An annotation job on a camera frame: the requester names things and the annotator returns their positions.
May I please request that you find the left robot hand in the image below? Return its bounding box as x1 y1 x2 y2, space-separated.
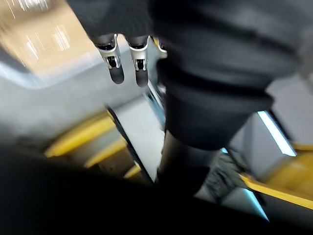
66 0 313 195

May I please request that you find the yellow metal shelf rack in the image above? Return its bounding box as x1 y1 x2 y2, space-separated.
43 114 313 211

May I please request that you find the grey box with blue edge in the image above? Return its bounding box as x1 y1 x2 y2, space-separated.
228 110 298 183

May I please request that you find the grey speckled cloth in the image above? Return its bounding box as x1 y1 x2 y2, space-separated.
195 153 247 204

